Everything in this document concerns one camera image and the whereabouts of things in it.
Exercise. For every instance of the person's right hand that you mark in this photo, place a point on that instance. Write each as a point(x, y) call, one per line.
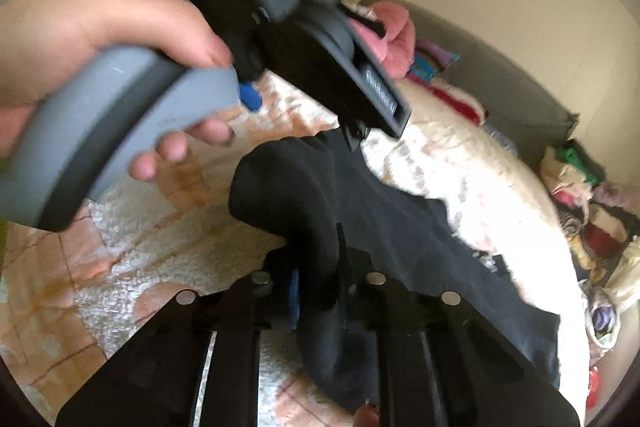
point(368, 417)

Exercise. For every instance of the pink duvet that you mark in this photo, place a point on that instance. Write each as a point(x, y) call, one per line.
point(395, 37)

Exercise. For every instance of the striped knitted cloth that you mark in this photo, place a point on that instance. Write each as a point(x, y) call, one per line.
point(442, 54)

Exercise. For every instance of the bright blue cloth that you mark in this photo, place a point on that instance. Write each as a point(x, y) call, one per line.
point(425, 69)

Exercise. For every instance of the red plastic object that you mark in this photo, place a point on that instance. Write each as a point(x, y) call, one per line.
point(593, 387)

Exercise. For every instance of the cream pillow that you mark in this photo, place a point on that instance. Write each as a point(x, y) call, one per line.
point(450, 89)

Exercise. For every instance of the pile of folded clothes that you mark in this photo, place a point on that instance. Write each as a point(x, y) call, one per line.
point(590, 202)

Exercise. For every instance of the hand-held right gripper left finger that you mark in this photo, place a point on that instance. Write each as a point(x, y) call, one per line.
point(294, 307)

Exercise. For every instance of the person's left hand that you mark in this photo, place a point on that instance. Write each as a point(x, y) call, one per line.
point(100, 17)

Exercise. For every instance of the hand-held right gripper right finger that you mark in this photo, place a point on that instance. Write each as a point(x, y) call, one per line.
point(345, 267)

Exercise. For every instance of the plastic bag of clothes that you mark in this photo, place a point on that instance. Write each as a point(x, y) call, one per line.
point(605, 322)

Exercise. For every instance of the cream cloth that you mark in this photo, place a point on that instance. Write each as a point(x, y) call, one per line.
point(625, 267)

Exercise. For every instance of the black sweater with orange patches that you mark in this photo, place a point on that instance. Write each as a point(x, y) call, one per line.
point(400, 232)

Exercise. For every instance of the peach blanket with white fluff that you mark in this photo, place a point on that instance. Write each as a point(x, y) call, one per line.
point(150, 227)

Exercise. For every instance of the dark red cloth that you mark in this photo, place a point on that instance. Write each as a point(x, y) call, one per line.
point(460, 107)

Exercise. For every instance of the grey upholstered headboard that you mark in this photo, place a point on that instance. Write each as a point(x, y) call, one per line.
point(500, 72)

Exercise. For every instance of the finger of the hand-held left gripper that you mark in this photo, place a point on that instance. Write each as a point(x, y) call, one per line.
point(356, 132)
point(249, 96)

